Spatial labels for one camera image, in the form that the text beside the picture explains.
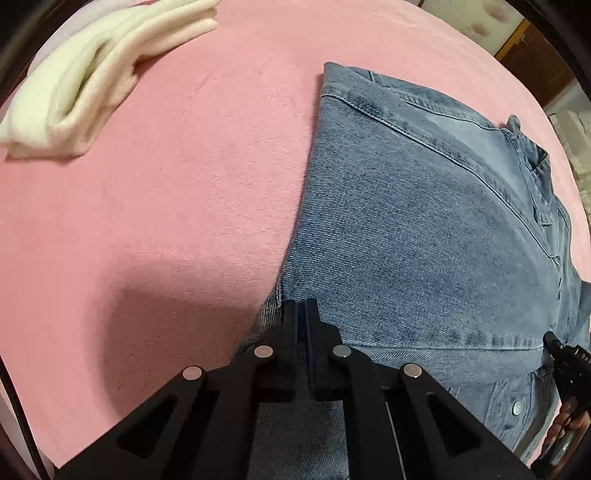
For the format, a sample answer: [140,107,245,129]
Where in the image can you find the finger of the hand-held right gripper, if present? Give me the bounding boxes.
[542,331,565,360]

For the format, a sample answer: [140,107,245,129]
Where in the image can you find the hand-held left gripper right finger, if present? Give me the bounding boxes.
[305,298,542,480]

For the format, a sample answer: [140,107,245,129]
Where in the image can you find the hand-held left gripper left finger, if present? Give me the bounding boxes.
[58,299,308,480]

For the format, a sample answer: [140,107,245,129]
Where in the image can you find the blue denim jacket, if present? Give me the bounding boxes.
[235,61,591,480]

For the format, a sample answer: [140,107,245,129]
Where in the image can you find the person's right hand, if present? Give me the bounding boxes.
[546,401,585,450]

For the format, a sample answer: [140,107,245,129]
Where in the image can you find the pink blanket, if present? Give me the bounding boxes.
[0,0,583,472]

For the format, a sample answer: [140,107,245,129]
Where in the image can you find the white boxes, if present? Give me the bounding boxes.
[545,83,591,197]

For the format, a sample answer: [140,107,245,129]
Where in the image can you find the brown wooden cabinet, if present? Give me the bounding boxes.
[494,18,579,110]

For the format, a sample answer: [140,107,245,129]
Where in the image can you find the white folded cloth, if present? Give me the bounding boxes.
[0,0,221,160]

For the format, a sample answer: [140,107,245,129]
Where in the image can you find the lavender cloth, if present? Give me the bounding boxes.
[28,0,148,81]

